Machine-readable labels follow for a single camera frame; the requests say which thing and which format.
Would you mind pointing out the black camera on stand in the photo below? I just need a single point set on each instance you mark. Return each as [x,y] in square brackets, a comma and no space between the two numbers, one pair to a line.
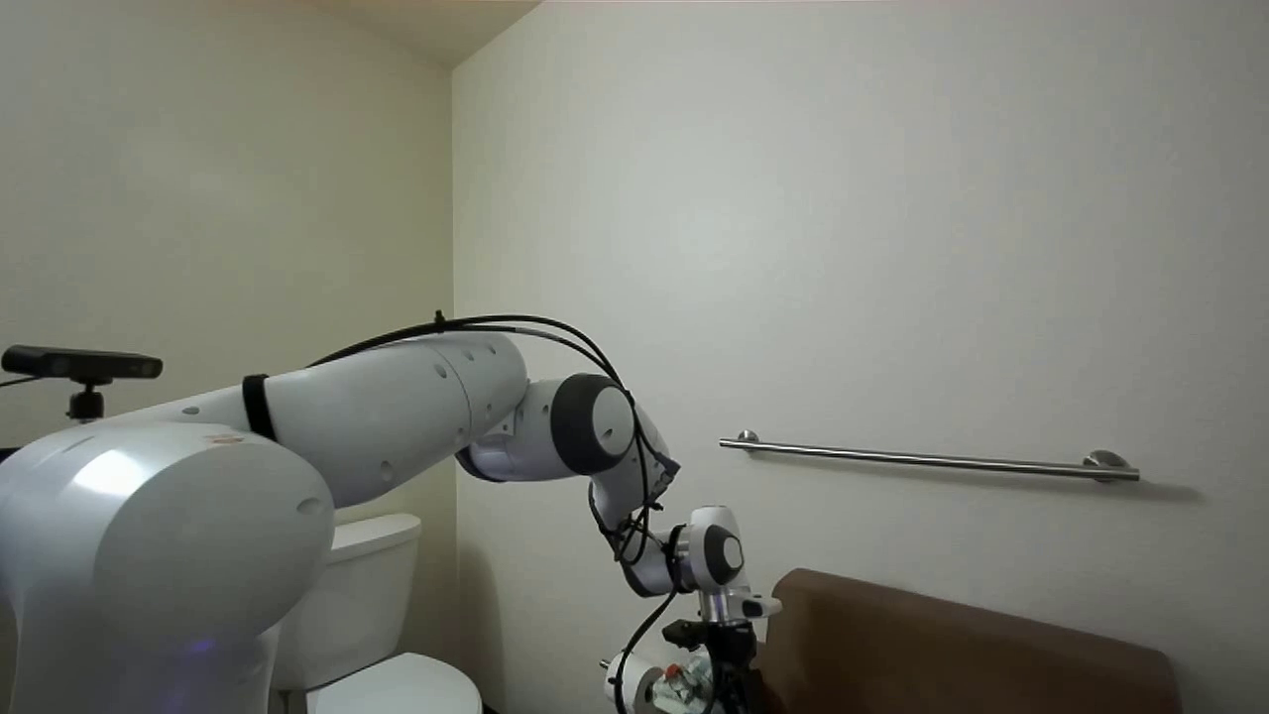
[81,363]

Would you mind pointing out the white toilet paper roll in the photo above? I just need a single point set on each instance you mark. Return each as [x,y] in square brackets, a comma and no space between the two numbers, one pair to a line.
[629,683]

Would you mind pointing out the metal towel bar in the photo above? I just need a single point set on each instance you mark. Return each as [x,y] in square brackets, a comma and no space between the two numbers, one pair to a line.
[926,457]

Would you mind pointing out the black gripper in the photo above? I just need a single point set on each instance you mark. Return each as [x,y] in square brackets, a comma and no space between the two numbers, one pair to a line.
[725,662]

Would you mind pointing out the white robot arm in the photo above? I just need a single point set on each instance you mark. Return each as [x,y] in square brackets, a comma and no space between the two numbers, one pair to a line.
[265,438]

